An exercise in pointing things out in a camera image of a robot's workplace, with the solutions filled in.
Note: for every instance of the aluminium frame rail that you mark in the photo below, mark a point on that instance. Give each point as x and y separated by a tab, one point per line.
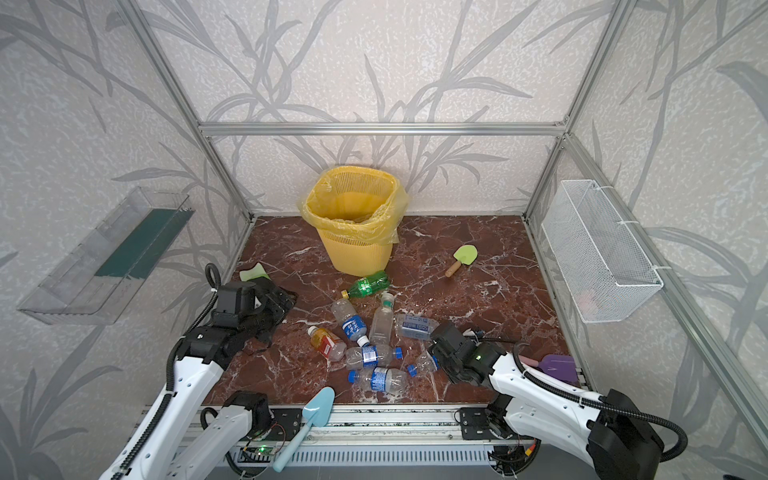
379	128

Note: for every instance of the clear acrylic wall shelf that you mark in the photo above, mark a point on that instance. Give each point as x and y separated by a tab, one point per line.
94	283

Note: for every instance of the clear bottle blue label front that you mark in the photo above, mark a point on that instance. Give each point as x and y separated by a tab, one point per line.
380	379

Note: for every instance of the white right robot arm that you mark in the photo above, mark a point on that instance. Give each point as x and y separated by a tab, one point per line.
607	432

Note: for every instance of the light blue plastic trowel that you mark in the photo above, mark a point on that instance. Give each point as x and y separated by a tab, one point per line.
316	413

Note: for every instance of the green plastic soda bottle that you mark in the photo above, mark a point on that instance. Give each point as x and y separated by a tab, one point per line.
368	286

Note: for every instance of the green trowel wooden handle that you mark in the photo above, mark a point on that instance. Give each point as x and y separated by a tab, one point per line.
463	256

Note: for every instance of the clear bottle blue label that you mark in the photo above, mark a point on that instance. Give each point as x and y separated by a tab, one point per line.
350	322
380	379

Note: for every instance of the purple pink plastic trowel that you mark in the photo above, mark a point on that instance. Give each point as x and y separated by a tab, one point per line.
560	367

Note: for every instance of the clear bottle green label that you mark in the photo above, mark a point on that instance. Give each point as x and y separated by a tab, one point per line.
383	320

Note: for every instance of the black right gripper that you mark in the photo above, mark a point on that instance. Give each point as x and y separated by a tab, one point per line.
444	348

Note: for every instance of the yellow tea bottle red label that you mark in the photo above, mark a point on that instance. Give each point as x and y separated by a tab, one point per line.
329	345

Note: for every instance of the yellow ribbed waste bin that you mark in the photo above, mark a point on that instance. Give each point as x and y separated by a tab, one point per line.
355	258

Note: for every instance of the soda water bottle blue label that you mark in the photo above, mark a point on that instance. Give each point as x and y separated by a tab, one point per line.
414	327

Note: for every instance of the yellow plastic bin liner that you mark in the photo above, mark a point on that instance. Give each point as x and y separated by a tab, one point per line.
356	204

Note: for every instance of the white wire mesh basket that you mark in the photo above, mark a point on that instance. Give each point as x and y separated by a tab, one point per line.
607	273

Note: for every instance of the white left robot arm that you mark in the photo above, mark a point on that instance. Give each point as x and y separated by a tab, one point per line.
196	363

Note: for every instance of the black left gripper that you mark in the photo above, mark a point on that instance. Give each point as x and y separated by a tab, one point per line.
274	301

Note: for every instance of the crushed bottle blue label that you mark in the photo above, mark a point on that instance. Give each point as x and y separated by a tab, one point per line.
424	364

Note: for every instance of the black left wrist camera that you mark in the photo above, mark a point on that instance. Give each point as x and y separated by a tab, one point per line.
233	299

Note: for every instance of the clear bottle blue cap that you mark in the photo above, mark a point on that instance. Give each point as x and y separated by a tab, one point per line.
371	356

